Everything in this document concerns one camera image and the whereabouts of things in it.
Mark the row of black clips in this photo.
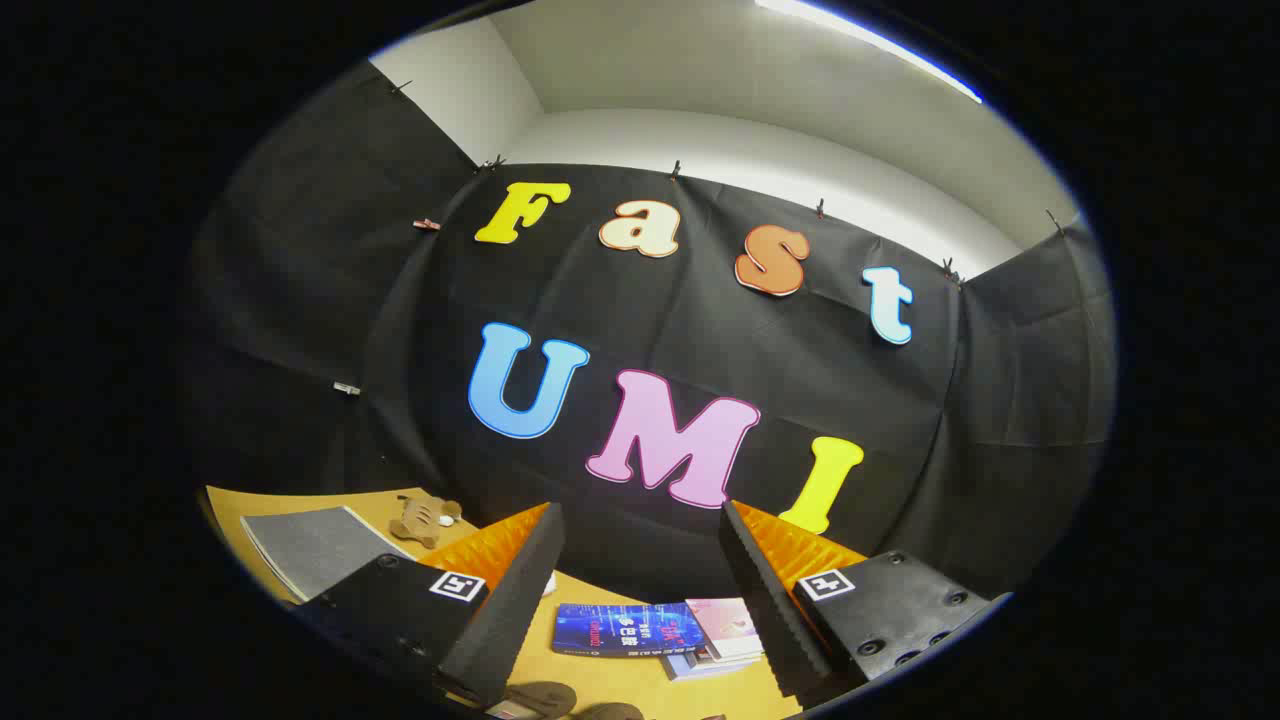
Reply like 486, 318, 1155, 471
390, 80, 1066, 286

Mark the brown plush toy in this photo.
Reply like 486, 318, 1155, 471
390, 493, 464, 549

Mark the pink cover book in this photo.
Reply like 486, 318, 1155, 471
685, 598, 763, 663

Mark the blue cover book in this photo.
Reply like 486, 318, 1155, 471
552, 603, 706, 658

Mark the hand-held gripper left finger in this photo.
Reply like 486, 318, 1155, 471
295, 502, 566, 707

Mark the black backdrop cloth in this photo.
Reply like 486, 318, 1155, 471
185, 60, 1116, 601

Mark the light blue book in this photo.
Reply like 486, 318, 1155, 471
660, 648, 766, 682

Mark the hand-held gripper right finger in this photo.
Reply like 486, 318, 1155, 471
718, 500, 991, 699

